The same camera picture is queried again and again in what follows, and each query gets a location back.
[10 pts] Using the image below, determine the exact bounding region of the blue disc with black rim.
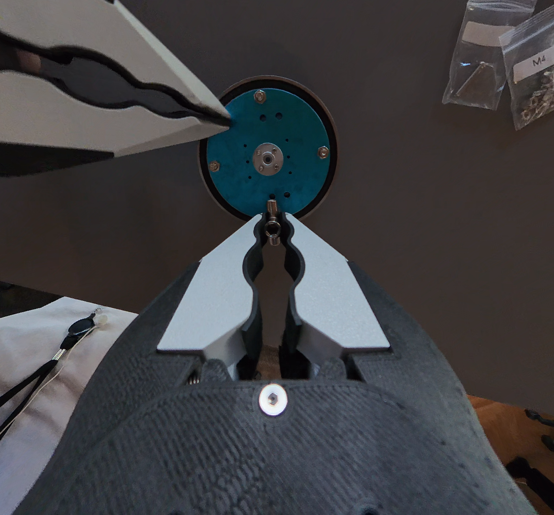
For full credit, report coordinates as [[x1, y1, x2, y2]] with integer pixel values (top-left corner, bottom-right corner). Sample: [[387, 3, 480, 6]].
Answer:
[[198, 75, 339, 222]]

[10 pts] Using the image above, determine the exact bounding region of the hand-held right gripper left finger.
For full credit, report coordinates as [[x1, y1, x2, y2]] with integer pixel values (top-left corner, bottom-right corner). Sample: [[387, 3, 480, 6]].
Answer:
[[157, 214, 265, 380]]

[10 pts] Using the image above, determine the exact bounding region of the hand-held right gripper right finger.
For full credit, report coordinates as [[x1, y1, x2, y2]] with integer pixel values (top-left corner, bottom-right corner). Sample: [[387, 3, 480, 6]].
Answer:
[[283, 212, 391, 378]]

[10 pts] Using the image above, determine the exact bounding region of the metal cross socket wrench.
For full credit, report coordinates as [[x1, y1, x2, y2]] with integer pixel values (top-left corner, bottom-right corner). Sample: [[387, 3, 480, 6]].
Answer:
[[263, 200, 283, 246]]

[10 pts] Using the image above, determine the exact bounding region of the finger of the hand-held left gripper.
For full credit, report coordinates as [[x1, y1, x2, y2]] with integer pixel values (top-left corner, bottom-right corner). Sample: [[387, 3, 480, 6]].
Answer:
[[0, 71, 231, 158], [0, 0, 231, 121]]

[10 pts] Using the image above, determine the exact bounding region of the clear plastic parts bag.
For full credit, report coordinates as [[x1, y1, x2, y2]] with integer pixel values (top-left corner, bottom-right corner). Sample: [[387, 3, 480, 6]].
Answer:
[[441, 0, 542, 111], [499, 15, 554, 131]]

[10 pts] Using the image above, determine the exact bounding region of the person's white t-shirt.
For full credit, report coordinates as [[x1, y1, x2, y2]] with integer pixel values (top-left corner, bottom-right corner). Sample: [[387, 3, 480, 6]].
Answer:
[[0, 296, 139, 515]]

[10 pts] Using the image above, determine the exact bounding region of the person's left hand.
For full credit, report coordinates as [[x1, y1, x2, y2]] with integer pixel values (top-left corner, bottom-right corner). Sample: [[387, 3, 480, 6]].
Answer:
[[17, 52, 42, 75]]

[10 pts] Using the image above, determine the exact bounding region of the black lanyard strap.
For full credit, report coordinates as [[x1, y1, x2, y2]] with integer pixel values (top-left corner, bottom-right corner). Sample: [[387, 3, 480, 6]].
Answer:
[[0, 312, 109, 438]]

